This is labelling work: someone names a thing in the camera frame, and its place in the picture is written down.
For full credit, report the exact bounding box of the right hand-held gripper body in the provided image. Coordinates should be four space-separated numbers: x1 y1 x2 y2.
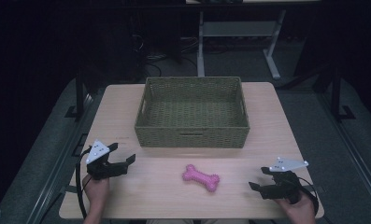
260 156 309 205

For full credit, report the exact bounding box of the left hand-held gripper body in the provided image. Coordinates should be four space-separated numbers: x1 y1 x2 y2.
85 139 130 181

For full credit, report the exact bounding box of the pink bone-shaped dog toy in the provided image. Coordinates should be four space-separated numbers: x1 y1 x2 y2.
181 163 221 193

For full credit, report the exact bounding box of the green woven basket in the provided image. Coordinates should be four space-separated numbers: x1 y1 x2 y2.
134 76 250 149

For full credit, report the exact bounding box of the person's right hand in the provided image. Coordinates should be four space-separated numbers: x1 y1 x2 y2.
274 193 317 224

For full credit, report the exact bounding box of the person's left hand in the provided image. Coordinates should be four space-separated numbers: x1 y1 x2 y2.
81 174 111 219

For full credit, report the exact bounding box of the black metal stand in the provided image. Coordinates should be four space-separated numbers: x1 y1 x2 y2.
328 66 357 123
64 66 94 119

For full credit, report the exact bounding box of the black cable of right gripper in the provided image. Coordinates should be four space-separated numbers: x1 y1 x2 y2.
297 175 321 217

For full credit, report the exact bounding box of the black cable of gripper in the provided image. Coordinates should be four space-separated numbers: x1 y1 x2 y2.
75 148 92 219
297 175 321 217

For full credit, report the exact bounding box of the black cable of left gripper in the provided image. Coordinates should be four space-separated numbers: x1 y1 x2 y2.
75 148 92 219

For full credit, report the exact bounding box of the bundle of floor cables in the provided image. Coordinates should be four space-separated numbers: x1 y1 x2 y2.
133 33 200 74

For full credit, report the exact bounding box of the white metal desk frame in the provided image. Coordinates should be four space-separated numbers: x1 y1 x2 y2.
196 8 288 80

